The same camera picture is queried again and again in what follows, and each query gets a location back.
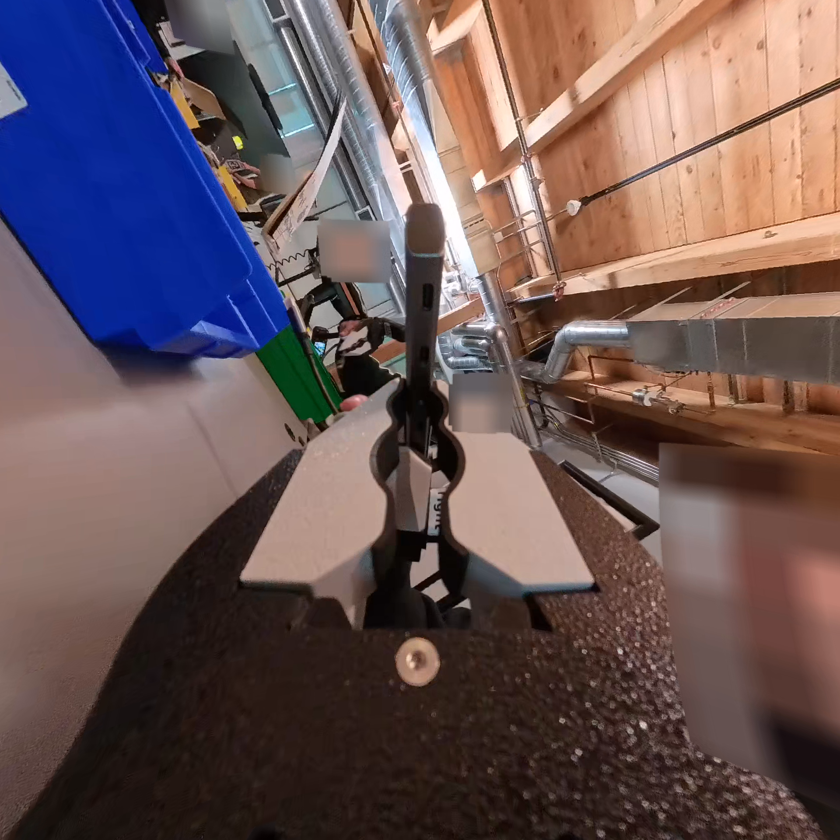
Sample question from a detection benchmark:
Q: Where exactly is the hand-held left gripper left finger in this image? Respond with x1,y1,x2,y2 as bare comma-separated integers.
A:
239,386,411,630

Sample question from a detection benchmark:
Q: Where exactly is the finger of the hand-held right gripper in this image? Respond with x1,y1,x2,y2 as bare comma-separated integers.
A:
386,448,455,539

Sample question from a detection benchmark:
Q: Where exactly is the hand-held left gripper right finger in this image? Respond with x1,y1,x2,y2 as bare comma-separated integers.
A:
430,386,598,599

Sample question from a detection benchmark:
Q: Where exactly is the dark grey USB hub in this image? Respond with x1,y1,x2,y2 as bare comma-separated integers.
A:
402,202,450,460

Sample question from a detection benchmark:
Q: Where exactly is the blue plastic bin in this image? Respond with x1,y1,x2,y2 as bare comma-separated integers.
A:
0,0,293,360

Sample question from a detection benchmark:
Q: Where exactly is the grey desk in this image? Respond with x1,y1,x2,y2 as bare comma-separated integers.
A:
0,213,322,840

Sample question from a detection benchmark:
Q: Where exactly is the green plastic bin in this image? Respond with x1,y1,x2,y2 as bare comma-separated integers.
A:
255,325,344,425

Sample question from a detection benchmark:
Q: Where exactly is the metal conduit pipe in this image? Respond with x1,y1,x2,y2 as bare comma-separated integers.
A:
482,0,567,301

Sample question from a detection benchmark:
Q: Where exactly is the black ceiling pipe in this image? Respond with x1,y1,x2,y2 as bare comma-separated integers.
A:
579,84,840,206

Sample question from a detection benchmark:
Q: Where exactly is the black metal frame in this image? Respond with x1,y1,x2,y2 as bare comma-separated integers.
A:
558,459,660,542

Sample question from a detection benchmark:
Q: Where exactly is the silver elbow duct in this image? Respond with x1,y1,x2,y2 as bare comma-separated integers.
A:
525,320,631,386

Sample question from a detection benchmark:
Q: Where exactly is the foil-wrapped rectangular duct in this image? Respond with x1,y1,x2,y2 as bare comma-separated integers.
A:
625,295,840,383

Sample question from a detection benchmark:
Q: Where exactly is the silver spiral duct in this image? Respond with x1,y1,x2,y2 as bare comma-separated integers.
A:
364,0,473,263

